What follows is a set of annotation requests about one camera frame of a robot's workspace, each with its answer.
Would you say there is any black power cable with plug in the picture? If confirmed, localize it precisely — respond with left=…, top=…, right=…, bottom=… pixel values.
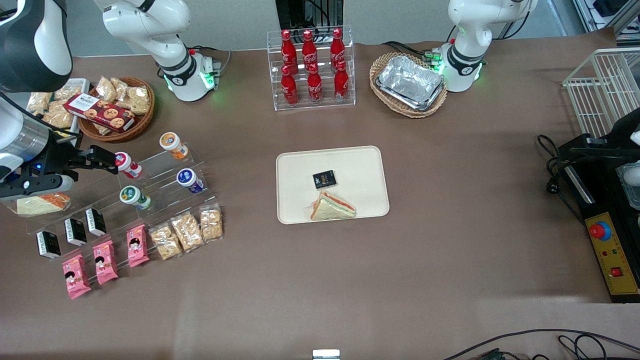
left=536, top=134, right=585, bottom=224

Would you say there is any brown table cloth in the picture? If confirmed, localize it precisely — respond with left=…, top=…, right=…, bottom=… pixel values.
left=0, top=27, right=640, bottom=360

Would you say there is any small black snack packet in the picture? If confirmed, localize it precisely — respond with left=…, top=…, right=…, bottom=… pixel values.
left=312, top=170, right=337, bottom=191

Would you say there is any metal frame shelf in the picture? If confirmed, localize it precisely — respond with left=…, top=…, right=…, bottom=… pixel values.
left=572, top=0, right=640, bottom=37

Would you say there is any red gum bottle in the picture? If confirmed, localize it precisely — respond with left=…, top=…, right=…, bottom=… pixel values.
left=114, top=152, right=143, bottom=180

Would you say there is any pink snack packet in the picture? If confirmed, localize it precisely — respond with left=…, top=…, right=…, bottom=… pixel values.
left=126, top=224, right=150, bottom=268
left=92, top=240, right=119, bottom=286
left=61, top=254, right=92, bottom=300

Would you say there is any white wire basket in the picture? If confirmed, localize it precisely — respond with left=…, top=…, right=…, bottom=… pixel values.
left=562, top=47, right=640, bottom=138

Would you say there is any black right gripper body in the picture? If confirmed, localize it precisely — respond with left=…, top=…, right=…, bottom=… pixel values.
left=31, top=135, right=84, bottom=177

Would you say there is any clear acrylic stepped stand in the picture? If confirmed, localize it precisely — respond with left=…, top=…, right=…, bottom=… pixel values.
left=24, top=145, right=222, bottom=268

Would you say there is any black cable bundle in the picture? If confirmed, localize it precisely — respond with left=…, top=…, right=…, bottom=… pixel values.
left=382, top=40, right=443, bottom=65

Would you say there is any brown wicker basket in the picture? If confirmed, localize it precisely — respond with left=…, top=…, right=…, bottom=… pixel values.
left=77, top=76, right=156, bottom=144

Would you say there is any black yellow control box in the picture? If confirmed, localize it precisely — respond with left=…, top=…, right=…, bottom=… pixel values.
left=557, top=134, right=640, bottom=304

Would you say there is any orange gum bottle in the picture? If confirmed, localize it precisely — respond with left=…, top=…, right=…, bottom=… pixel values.
left=159, top=131, right=189, bottom=161

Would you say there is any wrapped triangle sandwich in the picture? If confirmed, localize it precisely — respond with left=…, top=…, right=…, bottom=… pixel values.
left=14, top=192, right=72, bottom=217
left=310, top=190, right=357, bottom=221

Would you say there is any aluminium foil tray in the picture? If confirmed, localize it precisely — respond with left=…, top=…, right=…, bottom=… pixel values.
left=376, top=55, right=446, bottom=112

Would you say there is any red cookie box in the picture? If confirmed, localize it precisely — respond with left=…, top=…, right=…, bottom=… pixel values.
left=63, top=93, right=136, bottom=133

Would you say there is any blue gum bottle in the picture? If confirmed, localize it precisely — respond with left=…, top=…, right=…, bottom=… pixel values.
left=176, top=168, right=206, bottom=195

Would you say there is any black equipment stand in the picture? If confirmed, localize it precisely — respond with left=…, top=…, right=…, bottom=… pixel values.
left=275, top=0, right=344, bottom=31

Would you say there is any white rectangular tray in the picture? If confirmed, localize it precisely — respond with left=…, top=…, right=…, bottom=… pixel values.
left=25, top=77, right=92, bottom=150

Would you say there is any small black carton box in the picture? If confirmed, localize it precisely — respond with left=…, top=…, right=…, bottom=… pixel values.
left=36, top=230, right=62, bottom=260
left=85, top=208, right=107, bottom=237
left=64, top=218, right=88, bottom=247

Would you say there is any looped black cable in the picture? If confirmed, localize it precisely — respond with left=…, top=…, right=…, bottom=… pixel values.
left=557, top=334, right=640, bottom=360

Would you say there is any long black cable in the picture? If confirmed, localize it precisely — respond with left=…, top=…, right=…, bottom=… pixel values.
left=442, top=328, right=640, bottom=360

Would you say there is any red cola bottle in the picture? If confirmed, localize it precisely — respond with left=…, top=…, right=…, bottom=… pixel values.
left=301, top=30, right=319, bottom=75
left=280, top=29, right=298, bottom=76
left=330, top=27, right=346, bottom=71
left=306, top=62, right=324, bottom=105
left=280, top=65, right=299, bottom=108
left=333, top=60, right=350, bottom=103

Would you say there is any light wicker basket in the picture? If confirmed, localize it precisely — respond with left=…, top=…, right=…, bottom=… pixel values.
left=369, top=52, right=449, bottom=119

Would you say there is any beige plastic tray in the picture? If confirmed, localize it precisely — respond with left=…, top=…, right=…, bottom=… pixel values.
left=276, top=145, right=390, bottom=225

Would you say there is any clear acrylic bottle rack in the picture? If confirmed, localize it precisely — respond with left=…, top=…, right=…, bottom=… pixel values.
left=266, top=26, right=357, bottom=112

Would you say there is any clear granola packet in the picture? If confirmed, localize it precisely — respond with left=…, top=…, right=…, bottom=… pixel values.
left=199, top=203, right=224, bottom=243
left=149, top=222, right=183, bottom=261
left=170, top=211, right=205, bottom=253

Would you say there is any grey cable with connector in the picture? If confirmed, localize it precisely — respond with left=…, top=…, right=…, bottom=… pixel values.
left=189, top=46, right=233, bottom=77

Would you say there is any green gum bottle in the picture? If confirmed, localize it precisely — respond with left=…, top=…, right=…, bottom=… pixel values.
left=119, top=185, right=152, bottom=211

